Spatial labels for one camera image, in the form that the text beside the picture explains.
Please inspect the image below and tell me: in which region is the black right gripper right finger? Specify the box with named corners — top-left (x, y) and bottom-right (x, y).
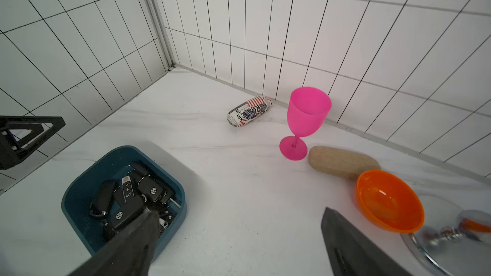
top-left (321, 208), bottom-right (410, 275)

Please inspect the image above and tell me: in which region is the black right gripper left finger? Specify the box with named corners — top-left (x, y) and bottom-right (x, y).
top-left (71, 212), bottom-right (159, 275)

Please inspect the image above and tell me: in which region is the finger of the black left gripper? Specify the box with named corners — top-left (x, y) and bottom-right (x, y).
top-left (1, 116), bottom-right (66, 170)

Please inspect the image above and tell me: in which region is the black silver flip key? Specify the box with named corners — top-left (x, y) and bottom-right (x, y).
top-left (103, 197), bottom-right (145, 242)

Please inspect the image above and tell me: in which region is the teal storage box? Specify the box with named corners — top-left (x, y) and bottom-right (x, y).
top-left (61, 146), bottom-right (187, 257)

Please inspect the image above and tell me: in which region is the black Porsche style key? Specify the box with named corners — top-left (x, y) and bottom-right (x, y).
top-left (89, 180), bottom-right (116, 219)

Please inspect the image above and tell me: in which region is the black VW flip key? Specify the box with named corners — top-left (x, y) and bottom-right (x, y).
top-left (138, 176), bottom-right (165, 202)

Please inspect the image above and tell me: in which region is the orange plastic bowl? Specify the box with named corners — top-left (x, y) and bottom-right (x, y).
top-left (354, 170), bottom-right (425, 234)

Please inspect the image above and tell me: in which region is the cork oval block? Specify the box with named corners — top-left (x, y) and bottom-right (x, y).
top-left (308, 146), bottom-right (381, 181)

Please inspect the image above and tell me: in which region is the chrome glass holder stand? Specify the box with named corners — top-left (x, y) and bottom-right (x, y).
top-left (401, 194), bottom-right (490, 275)

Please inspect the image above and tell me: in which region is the pink plastic wine glass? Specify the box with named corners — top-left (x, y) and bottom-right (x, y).
top-left (280, 87), bottom-right (332, 161)

